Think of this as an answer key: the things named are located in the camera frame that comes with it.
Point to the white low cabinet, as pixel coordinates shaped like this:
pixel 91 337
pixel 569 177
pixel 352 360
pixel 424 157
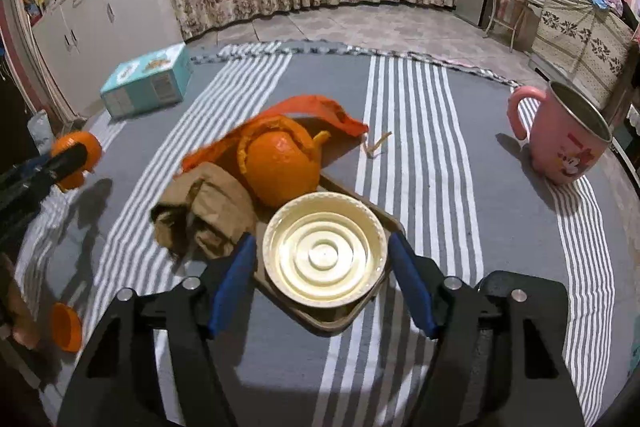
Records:
pixel 100 27

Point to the person's left hand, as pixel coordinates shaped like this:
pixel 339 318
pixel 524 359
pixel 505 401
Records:
pixel 22 317

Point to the brown paper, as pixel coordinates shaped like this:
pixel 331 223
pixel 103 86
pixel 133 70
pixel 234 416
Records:
pixel 210 212

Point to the patterned cloth covered appliance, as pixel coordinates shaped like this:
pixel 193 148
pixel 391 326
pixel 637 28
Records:
pixel 575 37

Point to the small tan scrap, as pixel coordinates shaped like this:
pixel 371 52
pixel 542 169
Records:
pixel 375 144

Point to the cream round plastic lid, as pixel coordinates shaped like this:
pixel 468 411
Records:
pixel 325 252

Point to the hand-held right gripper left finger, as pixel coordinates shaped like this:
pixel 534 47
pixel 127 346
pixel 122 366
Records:
pixel 230 287

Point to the peeled orange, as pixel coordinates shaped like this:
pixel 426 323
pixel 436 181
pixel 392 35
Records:
pixel 280 167

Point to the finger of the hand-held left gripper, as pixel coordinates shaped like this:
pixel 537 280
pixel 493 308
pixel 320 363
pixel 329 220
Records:
pixel 22 227
pixel 50 167

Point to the orange plastic bag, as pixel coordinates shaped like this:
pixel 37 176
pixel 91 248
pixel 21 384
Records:
pixel 310 107

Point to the dark rectangular tray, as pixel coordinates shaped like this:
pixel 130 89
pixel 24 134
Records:
pixel 330 319

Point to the grey striped tablecloth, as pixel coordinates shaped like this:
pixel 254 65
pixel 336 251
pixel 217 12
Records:
pixel 320 387

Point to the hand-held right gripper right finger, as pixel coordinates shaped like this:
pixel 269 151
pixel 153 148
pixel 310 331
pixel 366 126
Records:
pixel 412 287

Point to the teal tissue box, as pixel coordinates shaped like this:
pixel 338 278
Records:
pixel 145 82

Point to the pink metal cup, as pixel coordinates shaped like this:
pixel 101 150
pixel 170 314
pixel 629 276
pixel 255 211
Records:
pixel 565 142

